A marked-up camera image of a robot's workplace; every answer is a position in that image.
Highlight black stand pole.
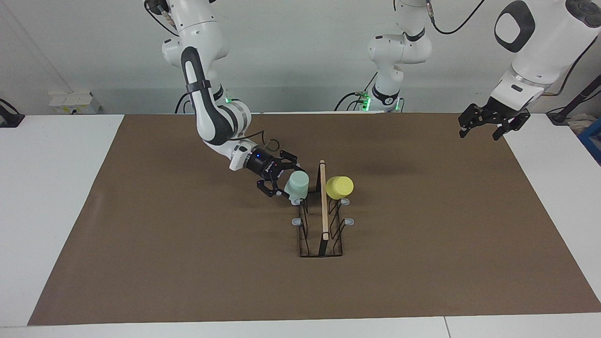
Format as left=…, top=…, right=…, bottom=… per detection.
left=547, top=74, right=601, bottom=125

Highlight pale green plastic cup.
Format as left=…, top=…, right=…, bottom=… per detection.
left=284, top=171, right=310, bottom=206

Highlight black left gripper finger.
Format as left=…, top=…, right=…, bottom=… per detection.
left=492, top=110, right=531, bottom=141
left=459, top=104, right=485, bottom=138

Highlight brown table mat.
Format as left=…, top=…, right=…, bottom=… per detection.
left=27, top=113, right=601, bottom=326

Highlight black left base cables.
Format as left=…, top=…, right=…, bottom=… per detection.
left=334, top=70, right=376, bottom=112

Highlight blue box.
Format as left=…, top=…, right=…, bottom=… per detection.
left=578, top=117, right=601, bottom=165

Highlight yellow plastic cup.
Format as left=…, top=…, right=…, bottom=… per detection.
left=326, top=176, right=354, bottom=200

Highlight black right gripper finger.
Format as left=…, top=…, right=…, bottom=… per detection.
left=279, top=150, right=306, bottom=170
left=256, top=174, right=289, bottom=199

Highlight black wire cup rack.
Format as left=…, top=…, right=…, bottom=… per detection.
left=292, top=160, right=355, bottom=258

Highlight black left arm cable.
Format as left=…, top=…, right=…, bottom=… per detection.
left=425, top=0, right=486, bottom=34

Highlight crumpled clear plastic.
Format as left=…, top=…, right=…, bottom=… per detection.
left=567, top=114, right=597, bottom=134

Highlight white wall socket strip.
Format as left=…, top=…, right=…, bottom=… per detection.
left=49, top=91, right=101, bottom=115

